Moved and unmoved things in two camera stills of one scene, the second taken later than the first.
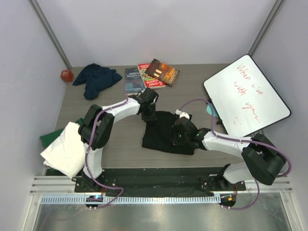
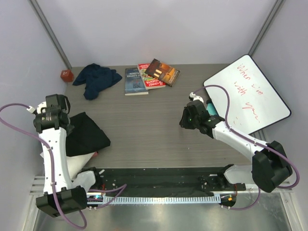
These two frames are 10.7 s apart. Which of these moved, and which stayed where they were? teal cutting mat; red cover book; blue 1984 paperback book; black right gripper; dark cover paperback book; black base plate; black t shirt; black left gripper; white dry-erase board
Moved: black t shirt; black left gripper; black right gripper
Stayed: red cover book; black base plate; dark cover paperback book; white dry-erase board; teal cutting mat; blue 1984 paperback book
